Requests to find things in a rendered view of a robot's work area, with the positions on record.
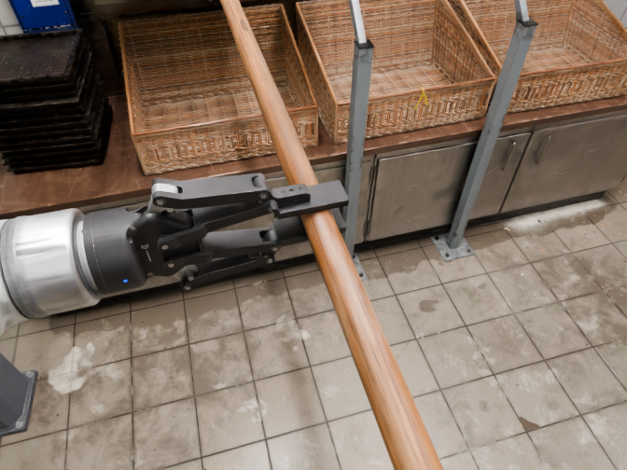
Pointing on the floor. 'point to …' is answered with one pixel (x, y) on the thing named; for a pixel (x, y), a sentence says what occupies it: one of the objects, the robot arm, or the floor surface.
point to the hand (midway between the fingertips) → (310, 212)
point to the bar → (359, 94)
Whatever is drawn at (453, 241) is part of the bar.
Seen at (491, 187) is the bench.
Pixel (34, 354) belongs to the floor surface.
